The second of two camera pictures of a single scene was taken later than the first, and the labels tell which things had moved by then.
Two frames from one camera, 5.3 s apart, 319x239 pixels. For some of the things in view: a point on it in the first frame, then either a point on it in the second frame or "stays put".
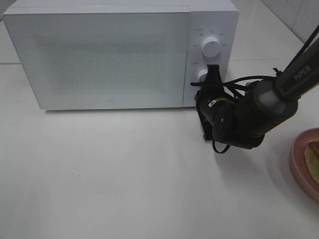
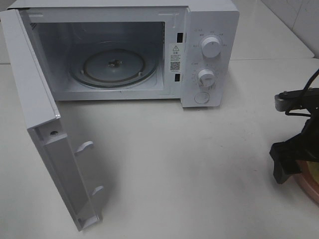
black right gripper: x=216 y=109 → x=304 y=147
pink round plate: x=300 y=168 stays put
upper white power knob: x=211 y=47 stays put
